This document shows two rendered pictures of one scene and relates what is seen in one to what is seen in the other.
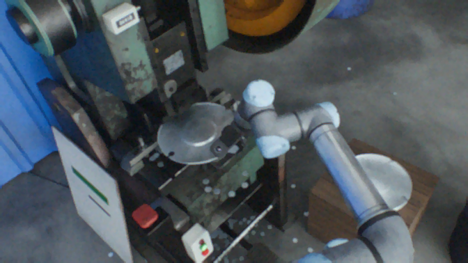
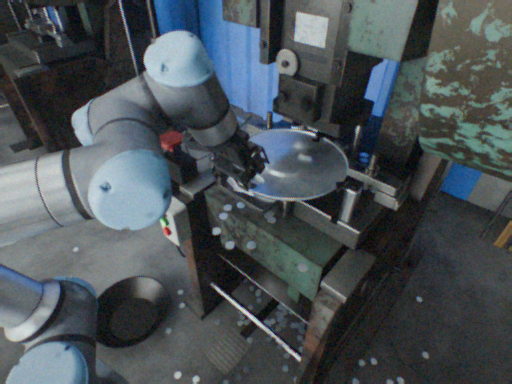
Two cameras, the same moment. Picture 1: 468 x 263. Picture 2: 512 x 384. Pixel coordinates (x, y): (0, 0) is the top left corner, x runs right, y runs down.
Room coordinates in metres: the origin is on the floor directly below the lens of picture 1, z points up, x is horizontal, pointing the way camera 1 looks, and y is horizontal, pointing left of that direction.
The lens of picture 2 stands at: (0.82, -0.50, 1.24)
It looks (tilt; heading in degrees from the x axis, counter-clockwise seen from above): 41 degrees down; 82
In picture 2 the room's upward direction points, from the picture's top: straight up
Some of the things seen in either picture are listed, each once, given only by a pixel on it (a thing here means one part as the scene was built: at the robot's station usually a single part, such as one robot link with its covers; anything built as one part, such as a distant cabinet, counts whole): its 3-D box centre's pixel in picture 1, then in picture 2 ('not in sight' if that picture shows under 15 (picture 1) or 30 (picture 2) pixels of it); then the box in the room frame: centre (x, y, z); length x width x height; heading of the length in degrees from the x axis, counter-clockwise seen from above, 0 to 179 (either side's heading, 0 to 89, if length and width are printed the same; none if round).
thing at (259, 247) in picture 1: (223, 227); (273, 303); (0.99, 0.12, 0.14); 0.59 x 0.10 x 0.05; 40
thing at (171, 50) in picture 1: (166, 64); (321, 40); (1.06, 0.18, 1.04); 0.17 x 0.15 x 0.30; 40
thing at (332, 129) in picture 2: (170, 99); (321, 111); (1.09, 0.21, 0.86); 0.20 x 0.16 x 0.05; 130
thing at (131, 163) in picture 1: (141, 148); (266, 127); (0.98, 0.34, 0.76); 0.17 x 0.06 x 0.10; 130
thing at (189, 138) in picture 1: (198, 131); (286, 160); (0.99, 0.13, 0.78); 0.29 x 0.29 x 0.01
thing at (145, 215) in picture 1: (147, 220); (172, 148); (0.70, 0.31, 0.72); 0.07 x 0.06 x 0.08; 40
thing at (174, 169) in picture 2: (159, 233); (182, 179); (0.71, 0.30, 0.62); 0.10 x 0.06 x 0.20; 130
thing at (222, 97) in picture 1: (209, 97); (373, 173); (1.20, 0.08, 0.76); 0.17 x 0.06 x 0.10; 130
